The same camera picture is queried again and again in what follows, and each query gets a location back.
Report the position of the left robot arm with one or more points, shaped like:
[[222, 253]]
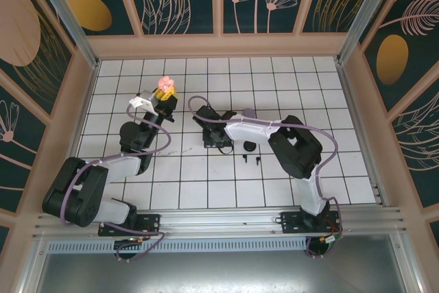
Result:
[[79, 193]]

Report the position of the small black pegs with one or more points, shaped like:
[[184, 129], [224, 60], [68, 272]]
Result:
[[256, 160]]

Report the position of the aluminium corner post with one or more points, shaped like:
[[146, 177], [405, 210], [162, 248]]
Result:
[[369, 15], [68, 18]]

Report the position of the purple earbud charging case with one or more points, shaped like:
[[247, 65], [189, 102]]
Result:
[[248, 112]]

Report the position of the black earbud charging case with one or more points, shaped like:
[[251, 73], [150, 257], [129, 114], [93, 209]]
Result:
[[249, 147]]

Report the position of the green circuit board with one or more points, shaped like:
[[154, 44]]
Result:
[[331, 239]]

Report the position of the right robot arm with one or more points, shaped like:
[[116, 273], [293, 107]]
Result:
[[295, 149]]

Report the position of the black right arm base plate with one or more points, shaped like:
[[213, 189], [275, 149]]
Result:
[[291, 222]]

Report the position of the pink earbud charging case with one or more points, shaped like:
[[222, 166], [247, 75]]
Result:
[[166, 82]]

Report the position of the grey metal sheet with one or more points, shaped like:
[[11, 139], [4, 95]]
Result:
[[219, 272]]

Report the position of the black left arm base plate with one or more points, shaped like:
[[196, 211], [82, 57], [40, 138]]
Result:
[[151, 222]]

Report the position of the aluminium mounting rail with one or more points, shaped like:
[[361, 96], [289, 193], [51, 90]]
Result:
[[219, 221]]

